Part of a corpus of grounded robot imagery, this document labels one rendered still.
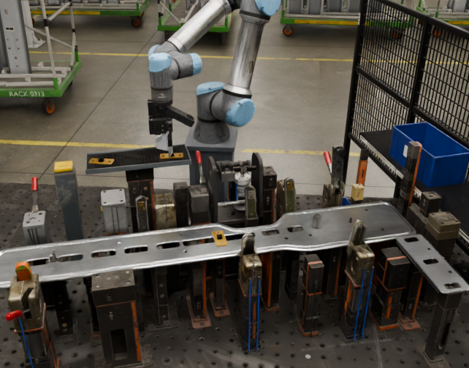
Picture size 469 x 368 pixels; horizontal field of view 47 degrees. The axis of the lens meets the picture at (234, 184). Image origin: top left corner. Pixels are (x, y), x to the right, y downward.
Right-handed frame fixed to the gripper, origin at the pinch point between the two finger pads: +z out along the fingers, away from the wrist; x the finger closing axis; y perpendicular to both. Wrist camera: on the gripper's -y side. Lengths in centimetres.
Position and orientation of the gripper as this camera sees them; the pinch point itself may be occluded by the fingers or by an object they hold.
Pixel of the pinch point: (171, 151)
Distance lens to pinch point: 196.9
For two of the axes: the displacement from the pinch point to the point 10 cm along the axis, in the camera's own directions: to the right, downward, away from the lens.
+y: -9.9, 0.5, -1.1
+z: -0.1, 8.7, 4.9
